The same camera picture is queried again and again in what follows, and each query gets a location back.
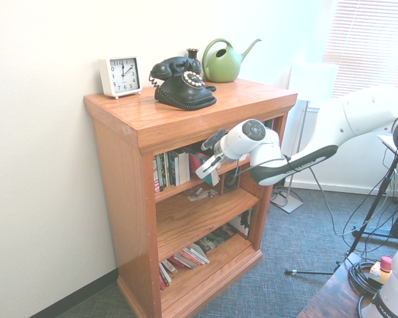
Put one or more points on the light wooden board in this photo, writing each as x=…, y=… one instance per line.
x=389, y=140

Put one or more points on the white square alarm clock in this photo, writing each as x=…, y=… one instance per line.
x=122, y=76

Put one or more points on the green plastic watering can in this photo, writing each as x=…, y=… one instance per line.
x=222, y=69

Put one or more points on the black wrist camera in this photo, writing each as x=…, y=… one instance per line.
x=214, y=139

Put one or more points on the dark red spine book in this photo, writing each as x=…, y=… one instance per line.
x=157, y=175

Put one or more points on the black glossy vase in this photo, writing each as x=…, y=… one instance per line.
x=192, y=54

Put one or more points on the white shade floor lamp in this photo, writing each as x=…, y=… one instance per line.
x=313, y=81

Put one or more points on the white window blinds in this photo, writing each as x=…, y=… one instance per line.
x=368, y=43

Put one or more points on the dark wooden table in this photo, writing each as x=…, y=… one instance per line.
x=338, y=298

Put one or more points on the dark green flat book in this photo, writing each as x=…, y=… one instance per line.
x=215, y=240

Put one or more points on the wooden bookshelf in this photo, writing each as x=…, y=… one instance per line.
x=119, y=198

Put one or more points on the white brown cover book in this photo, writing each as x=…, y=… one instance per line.
x=162, y=281

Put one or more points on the black tripod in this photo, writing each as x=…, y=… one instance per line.
x=374, y=202

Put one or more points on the yellow red emergency stop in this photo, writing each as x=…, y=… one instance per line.
x=379, y=273

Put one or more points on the red black spine book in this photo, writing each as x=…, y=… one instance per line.
x=184, y=261

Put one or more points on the red cover leaning book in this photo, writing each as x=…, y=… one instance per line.
x=197, y=158

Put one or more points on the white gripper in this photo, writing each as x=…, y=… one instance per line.
x=204, y=169

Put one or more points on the dark round object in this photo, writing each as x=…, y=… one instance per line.
x=232, y=180

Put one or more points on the dark spine paperback book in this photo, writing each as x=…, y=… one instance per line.
x=162, y=172

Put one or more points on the black white picture book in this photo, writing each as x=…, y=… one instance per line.
x=243, y=223

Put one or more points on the teal orange paperback book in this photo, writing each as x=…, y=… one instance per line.
x=212, y=179

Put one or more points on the loose printed cards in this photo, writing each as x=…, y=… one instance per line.
x=199, y=194

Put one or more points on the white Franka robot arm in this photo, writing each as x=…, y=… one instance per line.
x=368, y=112

